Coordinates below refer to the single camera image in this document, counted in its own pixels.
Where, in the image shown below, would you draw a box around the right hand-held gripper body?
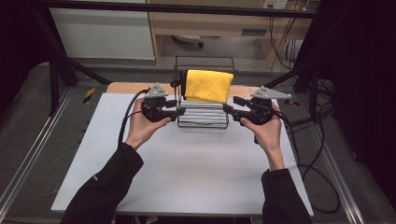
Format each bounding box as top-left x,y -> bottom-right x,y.
233,86 -> 293,126

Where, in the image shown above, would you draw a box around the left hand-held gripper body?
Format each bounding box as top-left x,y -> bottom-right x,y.
141,82 -> 178,123

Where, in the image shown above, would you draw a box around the black wire rack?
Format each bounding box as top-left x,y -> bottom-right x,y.
173,55 -> 236,130

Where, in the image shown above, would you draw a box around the yellow cloth with black trim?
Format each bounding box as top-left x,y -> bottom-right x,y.
170,69 -> 234,105

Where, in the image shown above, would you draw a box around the person's right hand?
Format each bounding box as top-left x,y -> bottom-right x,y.
239,102 -> 285,159

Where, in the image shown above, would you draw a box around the person's left hand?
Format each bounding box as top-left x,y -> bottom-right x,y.
124,98 -> 173,151

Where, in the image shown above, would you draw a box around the wooden table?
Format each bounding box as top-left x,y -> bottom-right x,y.
106,81 -> 275,100

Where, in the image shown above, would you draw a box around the white table board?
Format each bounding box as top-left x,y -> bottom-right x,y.
49,92 -> 315,218

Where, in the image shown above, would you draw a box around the black metal stand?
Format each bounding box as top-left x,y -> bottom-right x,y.
31,6 -> 112,117
263,0 -> 339,123

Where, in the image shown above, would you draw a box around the office chair base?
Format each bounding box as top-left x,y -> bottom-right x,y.
171,34 -> 205,49

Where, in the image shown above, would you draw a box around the white cabinet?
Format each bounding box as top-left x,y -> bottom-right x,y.
48,0 -> 156,61

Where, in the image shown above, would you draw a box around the light wooden desk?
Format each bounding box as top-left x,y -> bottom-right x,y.
146,0 -> 322,68

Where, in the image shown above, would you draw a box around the left hand-held gripper cable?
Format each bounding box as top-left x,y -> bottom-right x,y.
117,88 -> 150,147

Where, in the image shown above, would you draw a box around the hand-held gripper cable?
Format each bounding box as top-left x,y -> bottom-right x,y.
117,88 -> 150,147
274,107 -> 341,216

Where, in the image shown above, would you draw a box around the black floor cables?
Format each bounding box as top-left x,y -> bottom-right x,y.
283,77 -> 336,135

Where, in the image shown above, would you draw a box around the hanging black desk cables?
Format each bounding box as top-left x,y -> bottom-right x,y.
268,14 -> 303,71

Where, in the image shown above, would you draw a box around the black frame crossbar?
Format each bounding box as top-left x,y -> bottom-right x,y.
31,0 -> 332,20

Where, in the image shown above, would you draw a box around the aluminium floor rail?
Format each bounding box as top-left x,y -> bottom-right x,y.
306,123 -> 366,224
0,88 -> 75,217

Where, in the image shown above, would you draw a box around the right hand-held gripper cable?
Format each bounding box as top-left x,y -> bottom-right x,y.
274,107 -> 341,216

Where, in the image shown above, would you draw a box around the white wall socket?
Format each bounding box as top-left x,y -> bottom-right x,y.
262,0 -> 290,10

